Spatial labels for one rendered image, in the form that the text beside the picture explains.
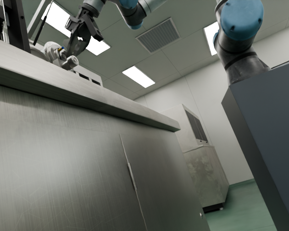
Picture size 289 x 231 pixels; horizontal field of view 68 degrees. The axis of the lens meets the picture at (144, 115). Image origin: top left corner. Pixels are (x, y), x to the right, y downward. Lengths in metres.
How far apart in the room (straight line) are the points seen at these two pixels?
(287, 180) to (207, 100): 4.62
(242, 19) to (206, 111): 4.56
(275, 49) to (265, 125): 4.92
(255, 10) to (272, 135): 0.36
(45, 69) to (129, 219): 0.28
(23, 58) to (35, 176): 0.14
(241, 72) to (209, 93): 4.51
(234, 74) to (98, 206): 0.63
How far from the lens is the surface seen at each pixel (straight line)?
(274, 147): 0.72
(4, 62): 0.29
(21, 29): 0.63
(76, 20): 0.94
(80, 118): 0.38
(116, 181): 0.41
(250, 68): 0.80
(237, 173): 5.13
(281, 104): 0.75
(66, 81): 0.35
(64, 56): 0.93
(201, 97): 5.30
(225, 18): 0.72
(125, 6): 0.91
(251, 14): 0.73
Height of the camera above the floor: 0.71
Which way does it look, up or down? 16 degrees up
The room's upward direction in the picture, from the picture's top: 18 degrees counter-clockwise
